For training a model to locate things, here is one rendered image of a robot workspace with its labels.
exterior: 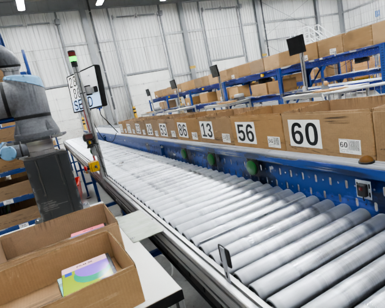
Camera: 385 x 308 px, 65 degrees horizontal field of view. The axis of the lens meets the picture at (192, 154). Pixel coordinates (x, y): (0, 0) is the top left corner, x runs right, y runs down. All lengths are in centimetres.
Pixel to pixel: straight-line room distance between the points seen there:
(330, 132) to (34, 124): 118
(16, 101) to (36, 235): 56
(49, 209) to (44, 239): 21
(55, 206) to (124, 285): 80
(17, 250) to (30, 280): 33
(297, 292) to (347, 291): 10
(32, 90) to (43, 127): 16
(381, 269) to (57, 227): 107
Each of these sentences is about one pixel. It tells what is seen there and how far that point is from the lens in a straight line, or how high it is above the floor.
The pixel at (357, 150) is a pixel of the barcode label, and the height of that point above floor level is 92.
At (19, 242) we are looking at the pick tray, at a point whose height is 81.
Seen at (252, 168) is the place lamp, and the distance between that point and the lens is 145.
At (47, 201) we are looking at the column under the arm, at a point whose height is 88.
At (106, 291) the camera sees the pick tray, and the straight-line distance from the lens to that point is 77.
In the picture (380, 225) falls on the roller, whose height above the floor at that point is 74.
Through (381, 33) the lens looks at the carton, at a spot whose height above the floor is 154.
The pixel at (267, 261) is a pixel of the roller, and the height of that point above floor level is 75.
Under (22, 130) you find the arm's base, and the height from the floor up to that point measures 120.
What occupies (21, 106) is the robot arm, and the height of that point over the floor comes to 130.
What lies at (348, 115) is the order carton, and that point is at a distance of 112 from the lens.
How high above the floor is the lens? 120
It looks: 11 degrees down
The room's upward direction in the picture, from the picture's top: 12 degrees counter-clockwise
